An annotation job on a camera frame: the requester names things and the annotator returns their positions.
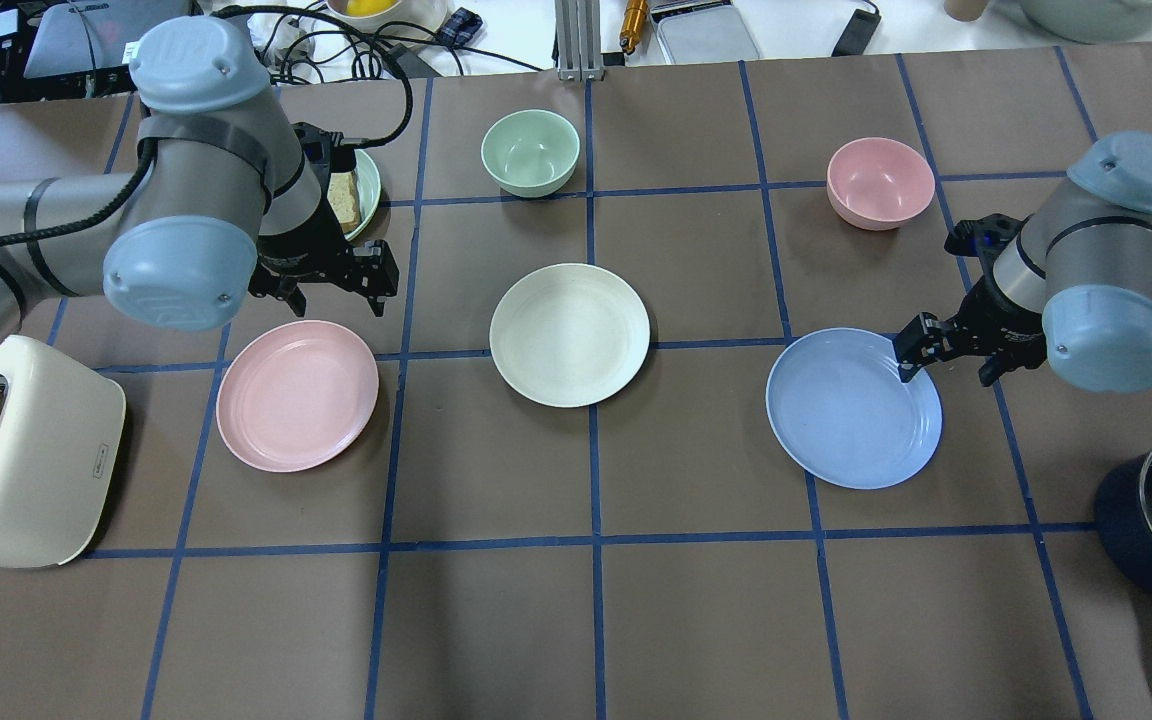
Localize orange handled tool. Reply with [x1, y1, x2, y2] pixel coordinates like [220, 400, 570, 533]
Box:
[617, 0, 650, 56]

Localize aluminium frame post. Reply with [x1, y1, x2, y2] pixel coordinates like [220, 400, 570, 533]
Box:
[554, 0, 605, 82]

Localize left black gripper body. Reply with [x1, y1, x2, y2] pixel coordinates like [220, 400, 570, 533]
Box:
[248, 122, 365, 300]

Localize white bowl with fruit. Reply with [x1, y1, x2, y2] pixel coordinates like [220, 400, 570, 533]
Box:
[325, 1, 450, 32]

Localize pink bowl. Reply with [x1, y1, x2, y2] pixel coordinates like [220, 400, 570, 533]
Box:
[826, 137, 934, 232]

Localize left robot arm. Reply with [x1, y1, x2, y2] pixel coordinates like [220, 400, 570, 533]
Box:
[0, 9, 399, 344]

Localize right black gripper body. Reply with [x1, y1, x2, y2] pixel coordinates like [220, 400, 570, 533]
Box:
[943, 213, 1047, 366]

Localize blue plate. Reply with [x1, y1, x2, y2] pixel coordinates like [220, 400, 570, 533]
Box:
[765, 328, 943, 488]

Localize green bowl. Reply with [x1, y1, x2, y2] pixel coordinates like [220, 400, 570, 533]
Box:
[480, 109, 582, 199]

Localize kitchen scale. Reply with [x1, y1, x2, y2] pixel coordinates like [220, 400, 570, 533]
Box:
[650, 1, 761, 65]

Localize cream white plate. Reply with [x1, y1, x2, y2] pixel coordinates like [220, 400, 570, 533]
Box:
[488, 263, 652, 407]

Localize green plate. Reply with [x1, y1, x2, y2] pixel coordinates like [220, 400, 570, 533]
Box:
[344, 149, 381, 242]

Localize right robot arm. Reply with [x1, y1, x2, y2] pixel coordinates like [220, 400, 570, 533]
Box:
[893, 131, 1152, 393]

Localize steel mixing bowl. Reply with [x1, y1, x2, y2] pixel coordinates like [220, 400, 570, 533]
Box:
[1020, 1, 1152, 44]

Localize bread slice on plate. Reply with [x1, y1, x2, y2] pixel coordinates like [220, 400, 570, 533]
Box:
[326, 170, 362, 234]

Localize pink plate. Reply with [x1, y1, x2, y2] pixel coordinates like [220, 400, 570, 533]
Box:
[217, 320, 380, 473]

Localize black power adapter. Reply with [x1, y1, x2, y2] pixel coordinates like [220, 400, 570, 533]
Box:
[831, 9, 882, 56]

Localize white toaster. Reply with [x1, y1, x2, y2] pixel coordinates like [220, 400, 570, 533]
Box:
[0, 334, 127, 568]

